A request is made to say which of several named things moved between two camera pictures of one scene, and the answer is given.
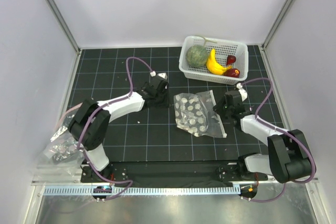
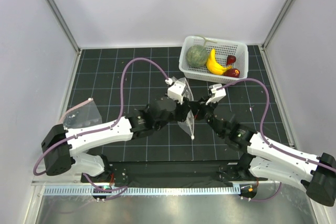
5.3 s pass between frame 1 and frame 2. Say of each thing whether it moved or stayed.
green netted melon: stayed
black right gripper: moved
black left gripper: moved
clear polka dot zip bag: moved
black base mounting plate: stayed
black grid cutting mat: stayed
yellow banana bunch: stayed
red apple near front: stayed
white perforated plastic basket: stayed
